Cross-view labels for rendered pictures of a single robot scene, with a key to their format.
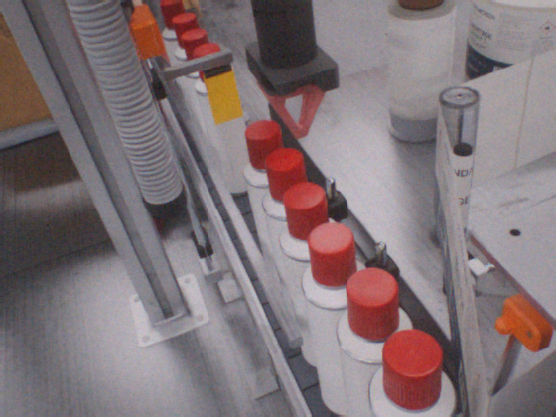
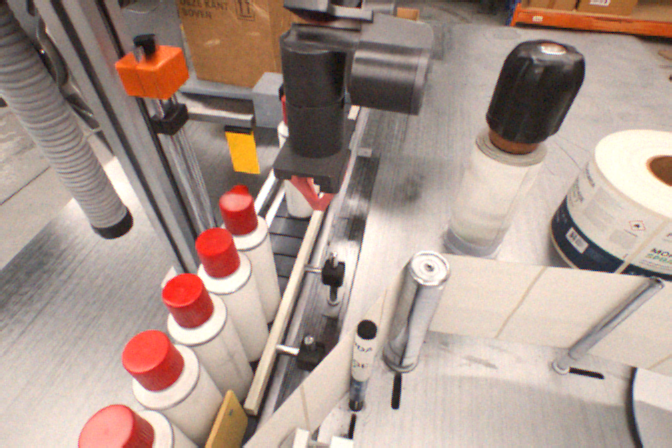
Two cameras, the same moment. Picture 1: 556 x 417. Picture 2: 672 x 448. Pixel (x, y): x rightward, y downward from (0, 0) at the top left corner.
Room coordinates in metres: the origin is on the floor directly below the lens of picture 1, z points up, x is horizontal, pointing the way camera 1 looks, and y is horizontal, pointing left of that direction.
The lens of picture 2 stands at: (0.23, -0.20, 1.34)
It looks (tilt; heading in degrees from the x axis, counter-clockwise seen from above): 48 degrees down; 25
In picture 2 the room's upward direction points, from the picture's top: straight up
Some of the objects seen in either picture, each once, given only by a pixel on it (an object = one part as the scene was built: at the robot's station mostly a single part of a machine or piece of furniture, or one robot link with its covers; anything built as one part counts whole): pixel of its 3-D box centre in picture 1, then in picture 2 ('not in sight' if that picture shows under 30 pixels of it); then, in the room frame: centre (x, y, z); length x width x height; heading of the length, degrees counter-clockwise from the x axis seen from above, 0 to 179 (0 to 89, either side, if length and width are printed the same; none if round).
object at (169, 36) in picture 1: (189, 67); not in sight; (0.80, 0.09, 0.98); 0.05 x 0.05 x 0.20
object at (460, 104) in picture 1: (453, 173); (412, 318); (0.45, -0.19, 0.97); 0.05 x 0.05 x 0.19
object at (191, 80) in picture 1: (211, 105); not in sight; (0.67, 0.06, 0.98); 0.05 x 0.05 x 0.20
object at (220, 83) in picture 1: (222, 94); (242, 150); (0.49, 0.03, 1.09); 0.03 x 0.01 x 0.06; 103
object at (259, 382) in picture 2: not in sight; (347, 132); (0.83, 0.05, 0.91); 1.07 x 0.01 x 0.02; 13
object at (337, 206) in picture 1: (334, 214); (333, 278); (0.51, -0.07, 0.89); 0.03 x 0.03 x 0.12; 13
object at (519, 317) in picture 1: (520, 325); not in sight; (0.18, -0.12, 1.08); 0.03 x 0.02 x 0.02; 13
